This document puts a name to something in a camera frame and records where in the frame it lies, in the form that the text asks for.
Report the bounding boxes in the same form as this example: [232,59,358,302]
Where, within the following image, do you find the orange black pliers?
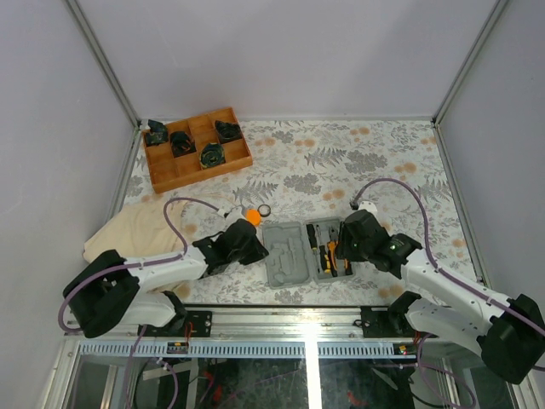
[327,227,353,277]

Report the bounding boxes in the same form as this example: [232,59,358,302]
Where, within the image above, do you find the short yellow black screwdriver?
[316,225,332,274]

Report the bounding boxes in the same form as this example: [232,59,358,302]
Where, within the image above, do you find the long yellow black screwdriver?
[306,223,321,272]

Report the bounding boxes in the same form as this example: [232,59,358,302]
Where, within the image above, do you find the grey plastic tool case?
[262,217,355,290]

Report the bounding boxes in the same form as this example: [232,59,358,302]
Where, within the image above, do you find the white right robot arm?
[336,208,544,384]

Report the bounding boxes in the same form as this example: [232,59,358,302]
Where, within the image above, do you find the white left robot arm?
[58,206,269,338]

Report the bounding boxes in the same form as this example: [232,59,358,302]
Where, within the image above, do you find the orange tape measure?
[245,209,261,227]

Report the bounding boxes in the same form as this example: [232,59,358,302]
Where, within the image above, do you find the black tape roll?
[257,204,272,217]

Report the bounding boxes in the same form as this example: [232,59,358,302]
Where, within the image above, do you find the dark rolled item centre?
[199,143,225,169]

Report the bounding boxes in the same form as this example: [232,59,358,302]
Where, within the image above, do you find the dark rolled item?
[215,120,242,143]
[145,119,169,147]
[170,131,195,158]
[199,143,225,169]

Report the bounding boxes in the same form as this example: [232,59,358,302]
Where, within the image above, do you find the beige cloth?
[83,200,198,262]

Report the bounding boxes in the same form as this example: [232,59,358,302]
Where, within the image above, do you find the wooden compartment tray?
[141,107,253,193]

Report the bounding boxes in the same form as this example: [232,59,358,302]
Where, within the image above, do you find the dark rolled item back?
[215,120,242,143]

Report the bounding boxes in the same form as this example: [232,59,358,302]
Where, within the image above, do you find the dark rolled item far left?
[145,119,169,147]

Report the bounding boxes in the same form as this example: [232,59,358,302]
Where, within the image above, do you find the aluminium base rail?
[64,307,423,360]

